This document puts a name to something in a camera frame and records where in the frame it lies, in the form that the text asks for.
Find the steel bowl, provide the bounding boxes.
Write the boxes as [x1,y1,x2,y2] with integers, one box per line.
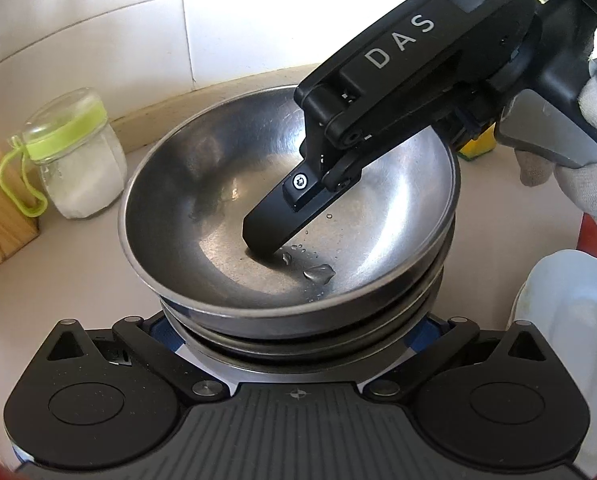
[161,262,444,375]
[161,226,455,340]

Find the white plate pink flowers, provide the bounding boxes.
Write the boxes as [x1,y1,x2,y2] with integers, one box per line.
[509,249,597,477]

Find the steel bowl corner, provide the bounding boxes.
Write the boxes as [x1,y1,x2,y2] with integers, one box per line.
[120,86,460,326]

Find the white gloved right hand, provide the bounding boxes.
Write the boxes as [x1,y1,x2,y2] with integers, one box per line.
[515,58,597,224]

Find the yellow green sponge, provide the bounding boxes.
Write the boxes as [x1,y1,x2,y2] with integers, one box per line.
[459,126,497,160]

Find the red cloth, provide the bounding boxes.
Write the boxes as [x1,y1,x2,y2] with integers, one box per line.
[576,214,597,258]

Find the glass jar green lid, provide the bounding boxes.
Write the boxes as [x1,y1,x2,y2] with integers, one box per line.
[0,88,128,219]

